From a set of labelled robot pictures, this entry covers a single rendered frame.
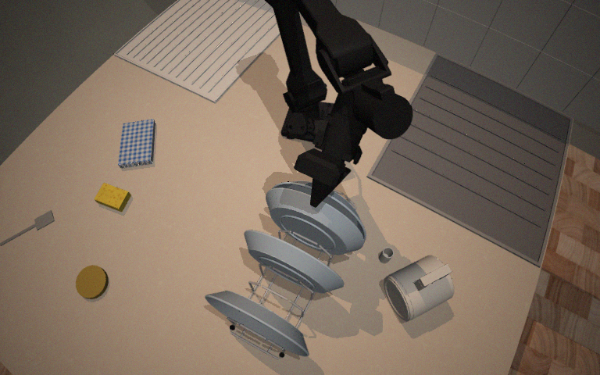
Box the white ribbed draining mat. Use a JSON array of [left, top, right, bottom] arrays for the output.
[[114, 0, 280, 103]]

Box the yellow sponge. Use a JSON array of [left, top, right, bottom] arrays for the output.
[[95, 183, 131, 212]]

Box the silver wire dish rack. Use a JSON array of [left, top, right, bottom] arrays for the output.
[[227, 189, 356, 359]]

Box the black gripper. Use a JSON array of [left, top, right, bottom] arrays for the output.
[[294, 109, 368, 208]]

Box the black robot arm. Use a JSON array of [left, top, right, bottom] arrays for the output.
[[265, 0, 413, 147]]

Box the olive-brown round disc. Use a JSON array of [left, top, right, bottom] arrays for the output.
[[76, 265, 109, 299]]

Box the grey tiled wall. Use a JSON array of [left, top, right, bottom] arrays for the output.
[[331, 0, 600, 160]]

